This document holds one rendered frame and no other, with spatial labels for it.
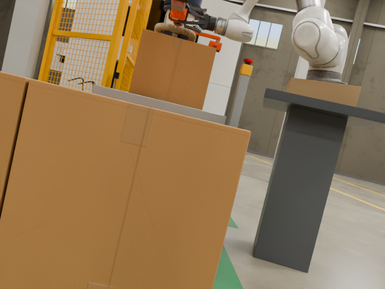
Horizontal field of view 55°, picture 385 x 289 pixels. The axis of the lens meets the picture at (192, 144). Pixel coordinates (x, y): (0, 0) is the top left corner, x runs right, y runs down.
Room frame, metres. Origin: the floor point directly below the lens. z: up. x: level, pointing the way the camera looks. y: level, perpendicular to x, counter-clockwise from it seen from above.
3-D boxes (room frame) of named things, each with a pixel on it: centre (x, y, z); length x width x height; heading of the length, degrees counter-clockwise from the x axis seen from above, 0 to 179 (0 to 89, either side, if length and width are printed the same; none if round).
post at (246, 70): (2.53, -0.24, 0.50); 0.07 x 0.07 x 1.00; 5
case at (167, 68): (2.25, 0.23, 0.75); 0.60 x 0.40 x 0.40; 8
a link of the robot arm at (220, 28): (2.01, 0.00, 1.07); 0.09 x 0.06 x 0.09; 5
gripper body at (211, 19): (2.01, 0.07, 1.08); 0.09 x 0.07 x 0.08; 95
